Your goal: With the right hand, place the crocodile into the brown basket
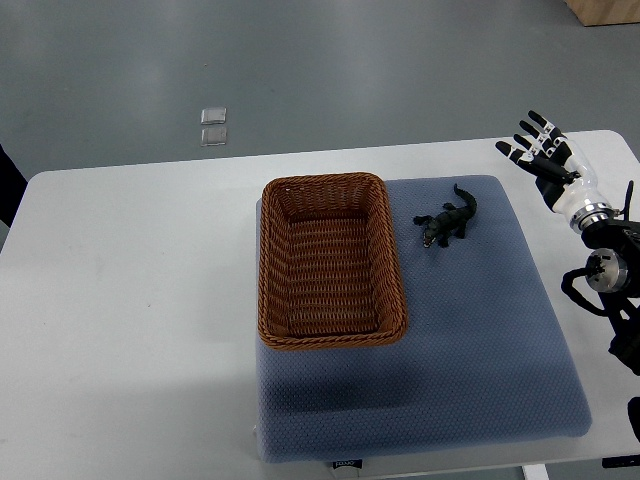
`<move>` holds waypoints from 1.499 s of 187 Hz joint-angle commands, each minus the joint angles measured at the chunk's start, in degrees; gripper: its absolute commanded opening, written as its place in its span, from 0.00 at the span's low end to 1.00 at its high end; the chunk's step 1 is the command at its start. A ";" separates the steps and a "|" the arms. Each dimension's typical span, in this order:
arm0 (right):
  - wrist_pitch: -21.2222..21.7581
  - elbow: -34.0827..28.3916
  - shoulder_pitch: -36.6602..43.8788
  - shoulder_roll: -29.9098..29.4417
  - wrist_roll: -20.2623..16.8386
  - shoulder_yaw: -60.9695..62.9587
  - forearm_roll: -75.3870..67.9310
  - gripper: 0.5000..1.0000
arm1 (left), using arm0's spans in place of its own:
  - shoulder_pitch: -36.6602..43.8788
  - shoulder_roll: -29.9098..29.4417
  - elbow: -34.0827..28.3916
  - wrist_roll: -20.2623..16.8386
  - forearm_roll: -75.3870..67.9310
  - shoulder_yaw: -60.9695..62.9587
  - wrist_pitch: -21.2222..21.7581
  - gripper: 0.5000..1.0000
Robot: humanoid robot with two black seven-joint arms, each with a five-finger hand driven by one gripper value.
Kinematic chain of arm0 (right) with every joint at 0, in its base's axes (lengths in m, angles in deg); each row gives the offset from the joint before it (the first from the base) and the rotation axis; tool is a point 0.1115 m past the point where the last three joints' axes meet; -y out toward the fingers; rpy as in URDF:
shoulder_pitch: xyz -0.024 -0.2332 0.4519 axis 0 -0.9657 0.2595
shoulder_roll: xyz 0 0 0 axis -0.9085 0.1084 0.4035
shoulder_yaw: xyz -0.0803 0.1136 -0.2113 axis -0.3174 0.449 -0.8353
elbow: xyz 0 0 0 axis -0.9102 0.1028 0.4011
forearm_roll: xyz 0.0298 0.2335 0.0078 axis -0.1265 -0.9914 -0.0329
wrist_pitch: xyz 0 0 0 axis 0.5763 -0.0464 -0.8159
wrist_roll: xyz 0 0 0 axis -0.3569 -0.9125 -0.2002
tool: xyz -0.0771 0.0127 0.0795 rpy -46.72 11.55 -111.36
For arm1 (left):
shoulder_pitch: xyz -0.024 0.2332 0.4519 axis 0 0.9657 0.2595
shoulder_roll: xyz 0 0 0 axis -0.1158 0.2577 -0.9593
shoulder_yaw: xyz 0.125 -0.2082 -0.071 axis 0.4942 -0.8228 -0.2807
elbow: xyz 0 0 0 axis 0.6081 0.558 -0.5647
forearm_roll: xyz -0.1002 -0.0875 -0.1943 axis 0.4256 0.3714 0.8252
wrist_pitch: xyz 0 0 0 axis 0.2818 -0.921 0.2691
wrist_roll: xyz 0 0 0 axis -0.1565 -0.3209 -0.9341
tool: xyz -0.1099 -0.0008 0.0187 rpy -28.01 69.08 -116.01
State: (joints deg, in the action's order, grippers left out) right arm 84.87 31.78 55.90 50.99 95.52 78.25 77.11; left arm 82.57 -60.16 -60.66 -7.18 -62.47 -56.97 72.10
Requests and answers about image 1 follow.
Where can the upper metal floor plate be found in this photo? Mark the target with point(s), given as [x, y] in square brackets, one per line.
[213, 115]

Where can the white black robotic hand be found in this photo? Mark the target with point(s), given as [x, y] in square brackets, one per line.
[563, 175]

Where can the blue-grey foam cushion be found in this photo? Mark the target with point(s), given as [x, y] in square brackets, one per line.
[483, 361]

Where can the wooden box corner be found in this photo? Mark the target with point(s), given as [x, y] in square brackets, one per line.
[605, 12]

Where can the black object under table edge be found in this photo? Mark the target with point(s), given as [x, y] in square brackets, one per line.
[621, 462]

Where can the dark toy crocodile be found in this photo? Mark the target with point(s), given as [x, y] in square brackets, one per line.
[451, 221]

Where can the lower metal floor plate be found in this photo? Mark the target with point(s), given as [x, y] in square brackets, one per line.
[214, 136]

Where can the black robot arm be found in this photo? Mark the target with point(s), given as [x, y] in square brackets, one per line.
[608, 283]

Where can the dark object at left edge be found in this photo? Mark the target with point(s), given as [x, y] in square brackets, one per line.
[12, 188]

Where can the metal floor plate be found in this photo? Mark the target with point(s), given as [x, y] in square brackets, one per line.
[214, 136]
[213, 115]

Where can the brown wicker basket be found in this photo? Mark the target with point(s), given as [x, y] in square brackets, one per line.
[328, 270]

